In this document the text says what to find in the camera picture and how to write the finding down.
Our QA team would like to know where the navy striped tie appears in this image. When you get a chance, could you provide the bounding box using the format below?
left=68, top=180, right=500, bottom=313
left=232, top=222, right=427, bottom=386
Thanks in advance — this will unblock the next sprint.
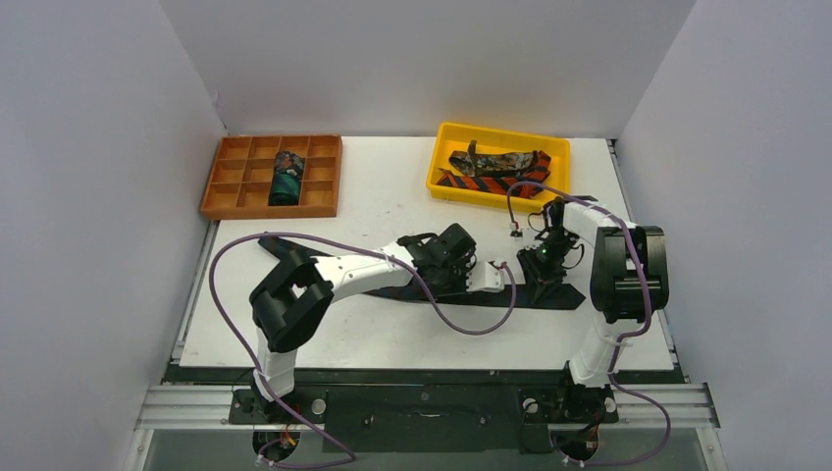
left=257, top=236, right=586, bottom=311

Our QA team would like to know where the yellow plastic tray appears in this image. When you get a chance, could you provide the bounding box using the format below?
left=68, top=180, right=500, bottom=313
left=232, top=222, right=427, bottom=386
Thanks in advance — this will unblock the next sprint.
left=426, top=122, right=571, bottom=209

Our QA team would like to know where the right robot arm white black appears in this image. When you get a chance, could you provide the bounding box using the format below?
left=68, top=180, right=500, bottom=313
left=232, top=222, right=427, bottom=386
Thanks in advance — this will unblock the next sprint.
left=517, top=197, right=669, bottom=421

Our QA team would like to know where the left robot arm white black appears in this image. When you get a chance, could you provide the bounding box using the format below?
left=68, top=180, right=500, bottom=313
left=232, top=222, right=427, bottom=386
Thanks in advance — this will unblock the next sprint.
left=249, top=224, right=476, bottom=422

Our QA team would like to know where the orange black striped tie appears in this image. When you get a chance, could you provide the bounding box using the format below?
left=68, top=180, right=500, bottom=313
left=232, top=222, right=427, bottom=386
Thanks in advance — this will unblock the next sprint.
left=437, top=151, right=552, bottom=196

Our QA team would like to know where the rolled green patterned tie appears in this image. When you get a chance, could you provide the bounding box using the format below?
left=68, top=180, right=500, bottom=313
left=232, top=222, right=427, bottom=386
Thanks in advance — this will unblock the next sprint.
left=268, top=150, right=305, bottom=206

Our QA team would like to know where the orange wooden divider tray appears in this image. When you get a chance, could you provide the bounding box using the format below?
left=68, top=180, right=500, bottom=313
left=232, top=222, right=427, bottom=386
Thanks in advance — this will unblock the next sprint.
left=201, top=134, right=342, bottom=221

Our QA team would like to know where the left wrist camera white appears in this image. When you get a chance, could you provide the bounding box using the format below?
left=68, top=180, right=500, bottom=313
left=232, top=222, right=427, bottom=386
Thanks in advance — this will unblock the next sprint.
left=466, top=262, right=505, bottom=293

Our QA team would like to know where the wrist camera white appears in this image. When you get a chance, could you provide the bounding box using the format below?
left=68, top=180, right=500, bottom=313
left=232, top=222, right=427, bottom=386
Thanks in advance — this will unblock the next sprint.
left=466, top=262, right=505, bottom=293
left=509, top=222, right=523, bottom=237

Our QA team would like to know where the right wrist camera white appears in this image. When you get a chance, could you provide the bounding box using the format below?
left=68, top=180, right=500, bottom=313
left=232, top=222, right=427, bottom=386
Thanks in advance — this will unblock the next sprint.
left=509, top=222, right=523, bottom=237

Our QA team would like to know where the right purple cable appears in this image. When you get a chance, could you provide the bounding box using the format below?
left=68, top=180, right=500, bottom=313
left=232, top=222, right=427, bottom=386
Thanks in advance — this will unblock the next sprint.
left=505, top=182, right=673, bottom=469

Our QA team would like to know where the purple cable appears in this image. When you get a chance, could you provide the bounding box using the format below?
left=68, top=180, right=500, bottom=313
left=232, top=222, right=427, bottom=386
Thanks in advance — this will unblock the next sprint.
left=207, top=233, right=519, bottom=471
left=505, top=182, right=673, bottom=469

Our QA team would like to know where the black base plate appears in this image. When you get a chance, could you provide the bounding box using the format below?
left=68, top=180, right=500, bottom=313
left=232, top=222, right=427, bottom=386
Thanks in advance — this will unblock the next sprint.
left=162, top=365, right=687, bottom=455

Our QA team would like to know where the aluminium frame rail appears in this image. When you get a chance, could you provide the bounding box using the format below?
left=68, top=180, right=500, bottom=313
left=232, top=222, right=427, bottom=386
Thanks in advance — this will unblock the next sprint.
left=135, top=384, right=719, bottom=431

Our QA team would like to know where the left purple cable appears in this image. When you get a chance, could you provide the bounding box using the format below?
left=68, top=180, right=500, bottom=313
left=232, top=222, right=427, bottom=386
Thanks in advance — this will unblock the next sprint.
left=207, top=233, right=519, bottom=471

